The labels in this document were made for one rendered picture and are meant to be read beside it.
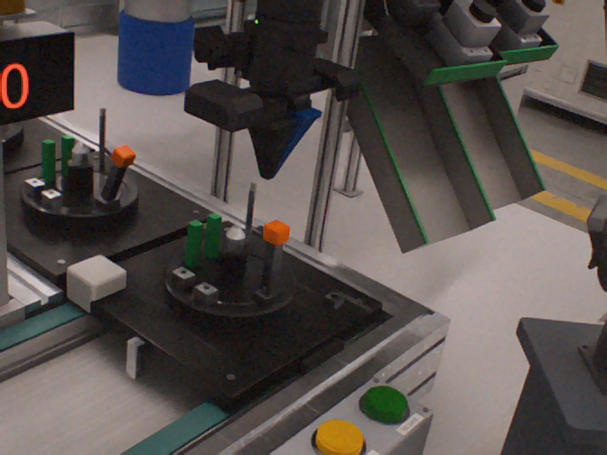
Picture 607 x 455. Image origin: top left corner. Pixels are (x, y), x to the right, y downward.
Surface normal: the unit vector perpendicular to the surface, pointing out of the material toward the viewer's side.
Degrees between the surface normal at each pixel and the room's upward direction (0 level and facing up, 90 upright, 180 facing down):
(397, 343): 0
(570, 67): 90
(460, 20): 88
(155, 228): 0
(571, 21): 90
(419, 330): 0
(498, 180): 45
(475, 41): 115
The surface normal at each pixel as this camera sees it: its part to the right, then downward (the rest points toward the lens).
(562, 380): 0.14, -0.87
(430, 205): 0.55, -0.31
